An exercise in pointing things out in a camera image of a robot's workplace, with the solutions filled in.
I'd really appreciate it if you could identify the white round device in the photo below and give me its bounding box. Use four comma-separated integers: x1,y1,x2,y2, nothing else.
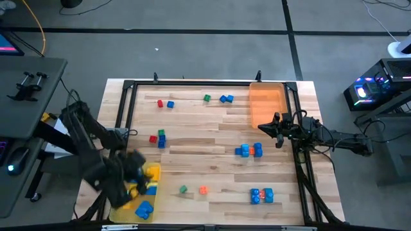
387,33,411,59

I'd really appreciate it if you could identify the white floor cable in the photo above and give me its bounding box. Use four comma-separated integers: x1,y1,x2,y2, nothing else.
362,0,401,43

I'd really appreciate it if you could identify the black floor cable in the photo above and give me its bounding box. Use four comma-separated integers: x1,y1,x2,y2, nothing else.
58,0,114,16

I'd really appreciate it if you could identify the black double clamp mount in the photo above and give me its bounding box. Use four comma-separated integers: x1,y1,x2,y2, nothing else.
6,71,49,103

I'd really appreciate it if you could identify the grey metal stand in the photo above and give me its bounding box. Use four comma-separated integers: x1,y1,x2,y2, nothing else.
353,86,411,187

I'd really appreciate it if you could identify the backlit computer keyboard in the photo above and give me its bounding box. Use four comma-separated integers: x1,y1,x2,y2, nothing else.
0,138,9,165

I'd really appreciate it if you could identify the yellow translucent plastic bin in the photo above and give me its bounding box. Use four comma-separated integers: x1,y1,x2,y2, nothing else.
109,162,162,224

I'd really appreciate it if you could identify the black metal table frame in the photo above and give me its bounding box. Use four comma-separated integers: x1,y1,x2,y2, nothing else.
74,69,346,231

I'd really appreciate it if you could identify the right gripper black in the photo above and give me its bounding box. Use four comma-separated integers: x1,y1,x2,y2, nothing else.
258,112,317,149

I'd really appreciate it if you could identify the dark grey side desk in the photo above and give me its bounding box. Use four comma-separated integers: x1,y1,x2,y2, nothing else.
0,56,69,219

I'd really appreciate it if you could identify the black stand with round base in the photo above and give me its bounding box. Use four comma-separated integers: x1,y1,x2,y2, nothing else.
60,0,83,9

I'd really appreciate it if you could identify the orange translucent plastic bin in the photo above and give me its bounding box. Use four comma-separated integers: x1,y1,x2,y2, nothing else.
249,81,289,130

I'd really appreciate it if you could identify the black desk leg with caster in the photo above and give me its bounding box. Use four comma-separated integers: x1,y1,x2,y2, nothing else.
24,120,91,203

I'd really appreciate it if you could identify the black computer mouse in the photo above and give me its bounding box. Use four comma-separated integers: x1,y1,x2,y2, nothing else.
6,146,31,176

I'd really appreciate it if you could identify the white printed paper sheet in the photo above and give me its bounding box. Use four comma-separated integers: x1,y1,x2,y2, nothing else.
44,117,78,158

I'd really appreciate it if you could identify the person's shoe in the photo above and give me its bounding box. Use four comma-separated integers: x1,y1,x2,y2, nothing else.
0,0,17,15

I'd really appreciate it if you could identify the monitor with pink stripe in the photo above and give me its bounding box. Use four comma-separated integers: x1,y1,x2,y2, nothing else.
0,30,25,57

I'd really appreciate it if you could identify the black computer with coloured lights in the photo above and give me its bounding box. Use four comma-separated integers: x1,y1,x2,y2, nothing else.
342,57,411,112

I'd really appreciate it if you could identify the silver metal bracket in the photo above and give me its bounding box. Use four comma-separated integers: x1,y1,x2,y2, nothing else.
101,224,139,231
281,225,319,231

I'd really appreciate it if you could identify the yellow cable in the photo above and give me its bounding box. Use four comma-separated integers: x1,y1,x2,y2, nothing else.
21,0,48,57

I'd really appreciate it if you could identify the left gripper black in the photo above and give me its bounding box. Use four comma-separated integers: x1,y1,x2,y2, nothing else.
117,150,154,190

